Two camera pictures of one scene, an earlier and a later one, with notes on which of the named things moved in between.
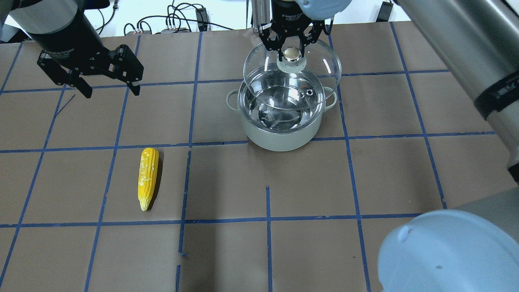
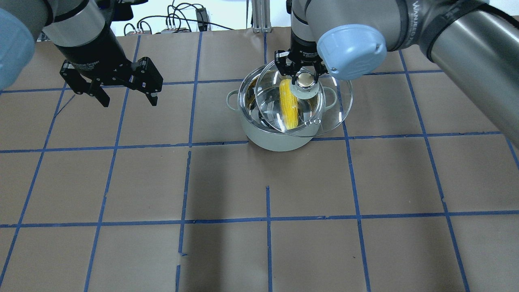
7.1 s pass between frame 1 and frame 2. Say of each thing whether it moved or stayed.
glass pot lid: moved
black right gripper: moved
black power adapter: stayed
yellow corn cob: moved
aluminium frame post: stayed
